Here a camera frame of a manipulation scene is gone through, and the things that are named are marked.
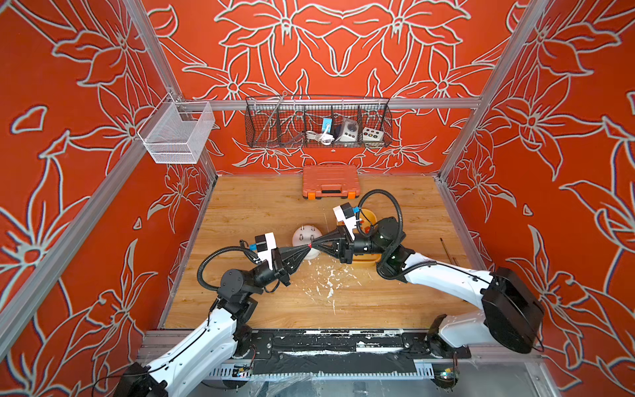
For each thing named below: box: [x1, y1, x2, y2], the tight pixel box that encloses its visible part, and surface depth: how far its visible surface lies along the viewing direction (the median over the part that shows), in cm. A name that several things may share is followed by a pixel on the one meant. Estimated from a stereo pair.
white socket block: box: [362, 126, 385, 142], surface depth 96 cm
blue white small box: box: [321, 117, 334, 134], surface depth 85 cm
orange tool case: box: [302, 164, 361, 201], surface depth 116 cm
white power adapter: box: [339, 119, 359, 143], surface depth 93 cm
